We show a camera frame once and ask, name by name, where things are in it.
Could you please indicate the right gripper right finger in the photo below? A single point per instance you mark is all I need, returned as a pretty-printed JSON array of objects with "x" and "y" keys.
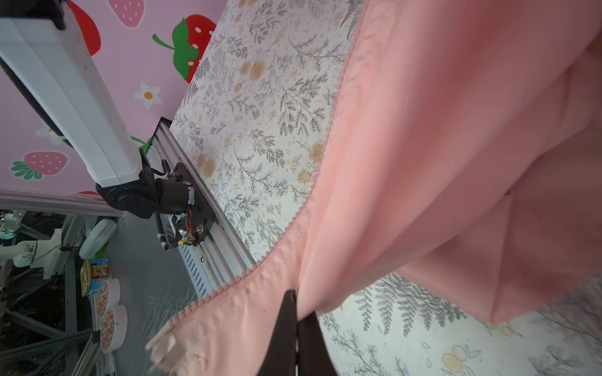
[{"x": 312, "y": 356}]

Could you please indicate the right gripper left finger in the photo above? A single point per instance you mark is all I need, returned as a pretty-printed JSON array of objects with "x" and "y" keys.
[{"x": 281, "y": 354}]

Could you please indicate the pink hooded jacket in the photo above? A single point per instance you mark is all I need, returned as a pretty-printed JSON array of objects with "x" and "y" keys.
[{"x": 423, "y": 188}]

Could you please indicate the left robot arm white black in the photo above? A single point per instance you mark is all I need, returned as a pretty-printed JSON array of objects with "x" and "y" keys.
[{"x": 44, "y": 54}]

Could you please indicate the white patterned round tin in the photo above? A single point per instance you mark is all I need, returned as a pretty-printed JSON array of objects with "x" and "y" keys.
[{"x": 108, "y": 295}]

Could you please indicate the colourful snack box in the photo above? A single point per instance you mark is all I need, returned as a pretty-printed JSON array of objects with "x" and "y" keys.
[{"x": 93, "y": 273}]

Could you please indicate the white round lamp outside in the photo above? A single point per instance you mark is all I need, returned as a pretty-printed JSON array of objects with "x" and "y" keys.
[{"x": 97, "y": 238}]

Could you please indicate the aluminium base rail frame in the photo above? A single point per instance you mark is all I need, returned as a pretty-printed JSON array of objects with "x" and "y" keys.
[{"x": 213, "y": 253}]

